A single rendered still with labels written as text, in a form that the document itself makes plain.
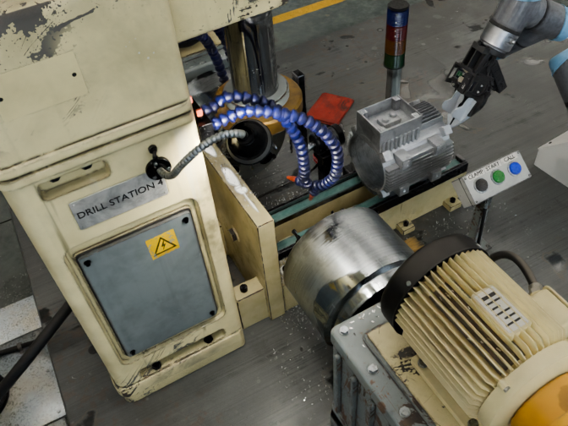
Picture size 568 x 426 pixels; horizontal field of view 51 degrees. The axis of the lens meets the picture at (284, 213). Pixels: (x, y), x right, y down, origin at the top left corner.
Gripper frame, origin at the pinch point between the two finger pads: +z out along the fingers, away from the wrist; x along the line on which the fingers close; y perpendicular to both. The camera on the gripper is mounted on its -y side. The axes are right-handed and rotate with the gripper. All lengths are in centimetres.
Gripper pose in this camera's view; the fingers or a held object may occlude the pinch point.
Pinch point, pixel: (454, 122)
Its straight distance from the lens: 153.1
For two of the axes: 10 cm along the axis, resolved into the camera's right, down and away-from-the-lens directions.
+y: -7.9, 0.1, -6.2
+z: -3.7, 7.9, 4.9
